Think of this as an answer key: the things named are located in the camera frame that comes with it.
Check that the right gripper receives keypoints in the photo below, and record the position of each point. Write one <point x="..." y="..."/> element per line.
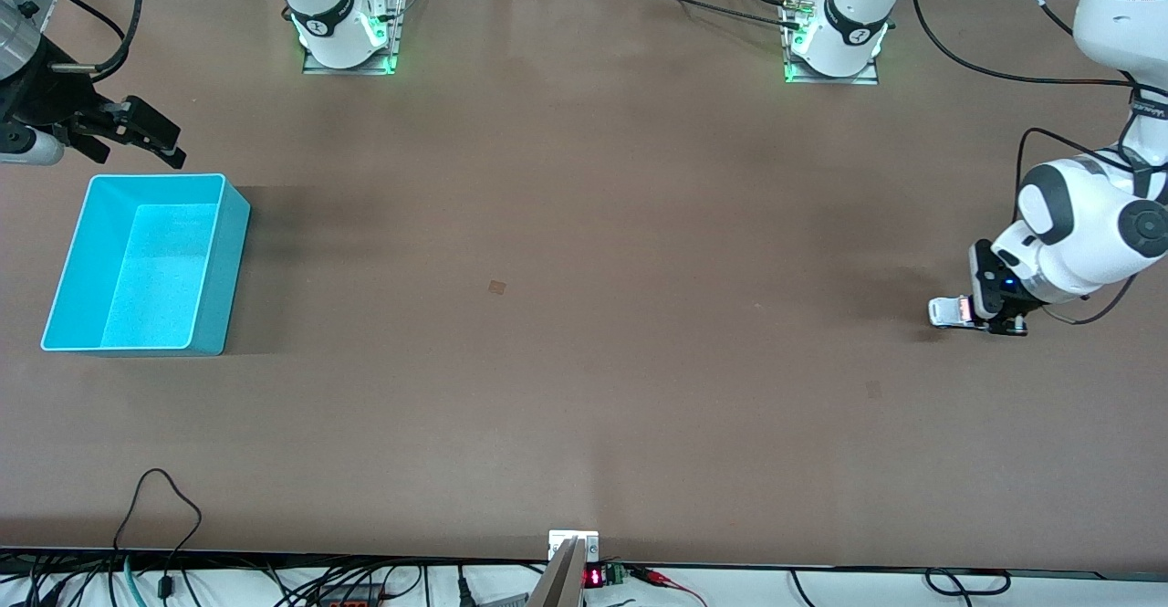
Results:
<point x="44" y="103"/>

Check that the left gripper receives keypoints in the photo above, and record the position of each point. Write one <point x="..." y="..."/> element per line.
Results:
<point x="1017" y="304"/>

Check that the white jeep toy black roof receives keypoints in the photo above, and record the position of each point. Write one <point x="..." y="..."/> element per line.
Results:
<point x="944" y="312"/>

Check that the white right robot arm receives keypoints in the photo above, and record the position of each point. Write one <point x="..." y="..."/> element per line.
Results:
<point x="324" y="5"/>

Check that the turquoise plastic bin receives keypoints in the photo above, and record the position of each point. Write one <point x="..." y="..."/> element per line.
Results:
<point x="155" y="269"/>

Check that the red clip leads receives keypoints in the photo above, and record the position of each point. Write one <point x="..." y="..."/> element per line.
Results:
<point x="655" y="577"/>

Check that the green terminal block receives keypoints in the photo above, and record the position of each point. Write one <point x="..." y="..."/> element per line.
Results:
<point x="615" y="574"/>

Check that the red LED display module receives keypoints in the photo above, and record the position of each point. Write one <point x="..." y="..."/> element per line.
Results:
<point x="594" y="578"/>

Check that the black box red switches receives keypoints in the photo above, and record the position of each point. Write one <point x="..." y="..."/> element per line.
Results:
<point x="351" y="600"/>

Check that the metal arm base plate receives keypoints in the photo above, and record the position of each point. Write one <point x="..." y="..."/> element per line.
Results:
<point x="867" y="78"/>
<point x="394" y="41"/>

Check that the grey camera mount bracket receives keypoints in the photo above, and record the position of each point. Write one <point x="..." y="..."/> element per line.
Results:
<point x="561" y="580"/>

